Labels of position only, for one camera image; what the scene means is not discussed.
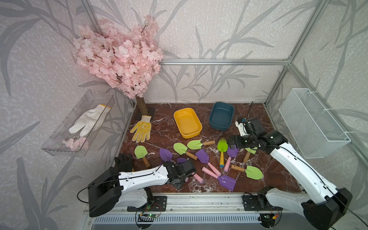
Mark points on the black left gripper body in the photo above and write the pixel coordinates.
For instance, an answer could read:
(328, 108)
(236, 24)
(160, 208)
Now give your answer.
(179, 184)

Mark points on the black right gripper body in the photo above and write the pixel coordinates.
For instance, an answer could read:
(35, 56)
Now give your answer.
(246, 141)

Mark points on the green square shovel wooden handle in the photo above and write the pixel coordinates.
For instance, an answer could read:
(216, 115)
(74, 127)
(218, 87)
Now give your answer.
(249, 151)

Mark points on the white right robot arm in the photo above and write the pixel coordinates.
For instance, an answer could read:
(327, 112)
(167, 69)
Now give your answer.
(322, 204)

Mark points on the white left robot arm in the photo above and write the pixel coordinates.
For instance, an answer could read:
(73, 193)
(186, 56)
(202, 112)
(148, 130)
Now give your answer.
(131, 189)

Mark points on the dark teal storage box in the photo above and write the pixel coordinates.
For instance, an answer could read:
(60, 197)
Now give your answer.
(221, 116)

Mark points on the yellow storage box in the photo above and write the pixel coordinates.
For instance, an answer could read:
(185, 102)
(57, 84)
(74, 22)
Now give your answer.
(188, 122)

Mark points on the green shovel far left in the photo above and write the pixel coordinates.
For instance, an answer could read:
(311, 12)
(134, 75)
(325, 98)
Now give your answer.
(141, 152)

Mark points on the black and yellow glove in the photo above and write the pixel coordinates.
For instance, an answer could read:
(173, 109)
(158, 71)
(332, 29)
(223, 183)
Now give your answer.
(124, 162)

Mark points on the yellow rubber glove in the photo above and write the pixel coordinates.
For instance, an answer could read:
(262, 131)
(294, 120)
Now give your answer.
(141, 130)

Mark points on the white cotton glove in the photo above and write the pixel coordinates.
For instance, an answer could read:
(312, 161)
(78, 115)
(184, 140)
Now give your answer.
(90, 120)

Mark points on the pink blossom sprig on shelf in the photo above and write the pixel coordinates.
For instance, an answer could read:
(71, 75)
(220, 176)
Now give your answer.
(77, 143)

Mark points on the pink cherry blossom tree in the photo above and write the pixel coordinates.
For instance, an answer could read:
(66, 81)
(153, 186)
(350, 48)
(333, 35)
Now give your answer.
(126, 62)

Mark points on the purple square shovel pink handle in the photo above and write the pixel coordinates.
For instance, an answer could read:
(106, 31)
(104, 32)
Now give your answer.
(224, 180)
(204, 158)
(232, 153)

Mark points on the aluminium front rail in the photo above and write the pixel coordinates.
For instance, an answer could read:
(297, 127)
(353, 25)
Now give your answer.
(226, 202)

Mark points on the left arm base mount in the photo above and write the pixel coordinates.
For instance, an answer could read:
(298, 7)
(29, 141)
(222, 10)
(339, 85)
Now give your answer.
(149, 202)

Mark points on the green trowel yellow handle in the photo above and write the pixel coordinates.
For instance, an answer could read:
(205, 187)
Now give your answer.
(222, 147)

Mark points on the white wire mesh basket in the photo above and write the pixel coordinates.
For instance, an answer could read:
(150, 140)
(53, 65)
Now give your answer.
(315, 131)

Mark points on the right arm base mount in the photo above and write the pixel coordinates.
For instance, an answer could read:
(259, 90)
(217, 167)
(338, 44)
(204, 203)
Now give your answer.
(258, 201)

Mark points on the clear acrylic wall shelf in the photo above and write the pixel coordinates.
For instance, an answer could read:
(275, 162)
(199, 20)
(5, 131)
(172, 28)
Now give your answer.
(75, 135)

